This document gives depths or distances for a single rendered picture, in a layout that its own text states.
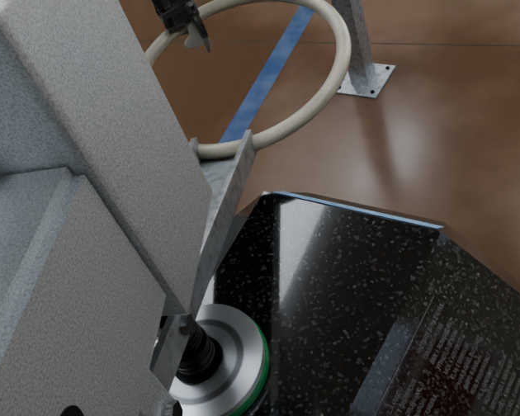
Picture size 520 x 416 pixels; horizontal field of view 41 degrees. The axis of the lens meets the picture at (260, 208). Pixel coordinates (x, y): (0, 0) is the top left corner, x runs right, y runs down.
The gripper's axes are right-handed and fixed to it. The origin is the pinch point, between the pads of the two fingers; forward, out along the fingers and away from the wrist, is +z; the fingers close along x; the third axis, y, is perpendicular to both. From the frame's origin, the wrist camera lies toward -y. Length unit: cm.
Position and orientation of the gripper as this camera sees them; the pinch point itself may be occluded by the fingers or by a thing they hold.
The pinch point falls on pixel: (205, 40)
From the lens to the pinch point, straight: 171.3
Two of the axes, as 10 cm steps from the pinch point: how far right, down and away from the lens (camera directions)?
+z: 3.0, 5.9, 7.5
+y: -8.7, 5.0, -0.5
